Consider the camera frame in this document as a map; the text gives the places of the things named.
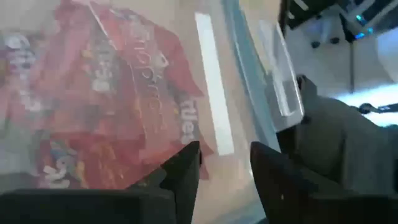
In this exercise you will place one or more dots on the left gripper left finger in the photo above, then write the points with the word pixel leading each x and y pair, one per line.
pixel 124 205

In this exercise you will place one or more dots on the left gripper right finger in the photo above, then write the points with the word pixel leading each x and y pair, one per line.
pixel 311 205

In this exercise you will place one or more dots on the red candy packet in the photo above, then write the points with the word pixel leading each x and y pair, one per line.
pixel 102 161
pixel 146 77
pixel 25 77
pixel 77 62

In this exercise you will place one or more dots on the large clear plastic container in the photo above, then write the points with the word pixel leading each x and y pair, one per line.
pixel 239 193

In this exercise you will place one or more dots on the large teal-rimmed clear lid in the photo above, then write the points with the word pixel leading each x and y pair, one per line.
pixel 214 77

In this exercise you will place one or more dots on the black flat floor object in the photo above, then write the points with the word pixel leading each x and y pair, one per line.
pixel 367 108

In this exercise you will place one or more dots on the black wheeled furniture base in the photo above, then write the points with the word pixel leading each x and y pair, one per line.
pixel 298 12

